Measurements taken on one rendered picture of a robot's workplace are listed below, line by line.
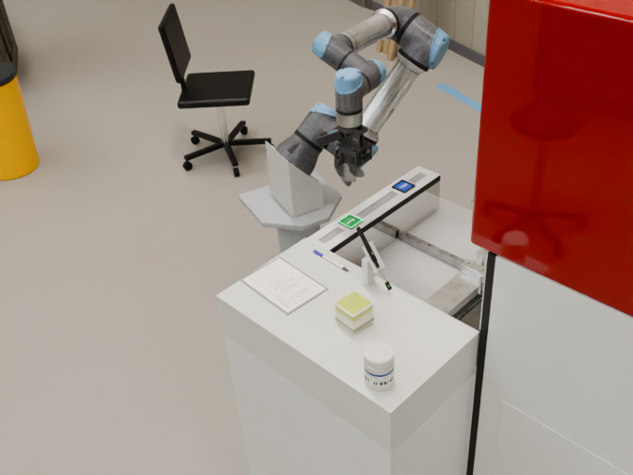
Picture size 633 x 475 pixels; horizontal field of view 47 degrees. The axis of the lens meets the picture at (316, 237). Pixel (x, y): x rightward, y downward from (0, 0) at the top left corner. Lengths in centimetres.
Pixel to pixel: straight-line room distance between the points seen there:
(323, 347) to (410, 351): 22
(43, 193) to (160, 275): 119
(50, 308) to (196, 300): 70
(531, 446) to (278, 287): 79
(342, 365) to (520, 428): 51
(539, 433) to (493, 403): 14
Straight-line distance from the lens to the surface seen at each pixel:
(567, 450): 199
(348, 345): 187
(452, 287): 217
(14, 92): 474
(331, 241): 221
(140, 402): 317
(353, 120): 205
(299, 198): 254
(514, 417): 203
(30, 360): 353
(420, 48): 241
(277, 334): 191
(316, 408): 197
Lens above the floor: 228
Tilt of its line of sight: 36 degrees down
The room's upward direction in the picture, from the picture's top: 4 degrees counter-clockwise
